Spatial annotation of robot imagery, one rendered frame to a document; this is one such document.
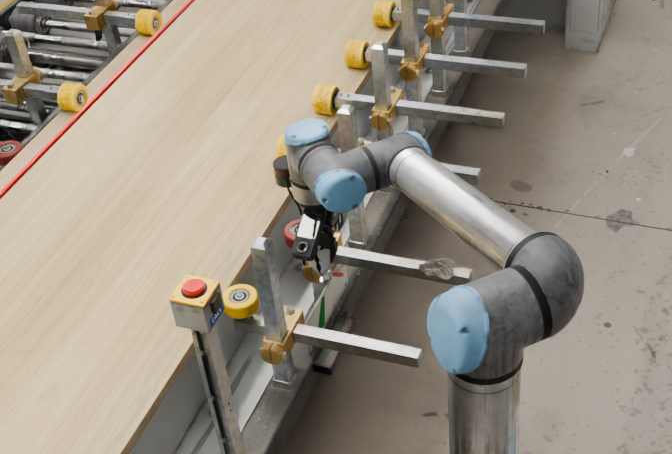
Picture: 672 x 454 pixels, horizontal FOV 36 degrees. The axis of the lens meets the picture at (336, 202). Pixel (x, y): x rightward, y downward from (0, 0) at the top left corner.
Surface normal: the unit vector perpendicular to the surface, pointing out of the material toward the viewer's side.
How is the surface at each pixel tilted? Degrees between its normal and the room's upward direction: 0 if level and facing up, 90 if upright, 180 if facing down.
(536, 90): 0
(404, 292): 0
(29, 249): 0
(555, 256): 14
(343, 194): 90
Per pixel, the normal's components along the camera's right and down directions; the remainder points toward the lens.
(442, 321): -0.91, 0.21
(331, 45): -0.09, -0.78
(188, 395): 0.93, 0.15
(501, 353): 0.36, 0.58
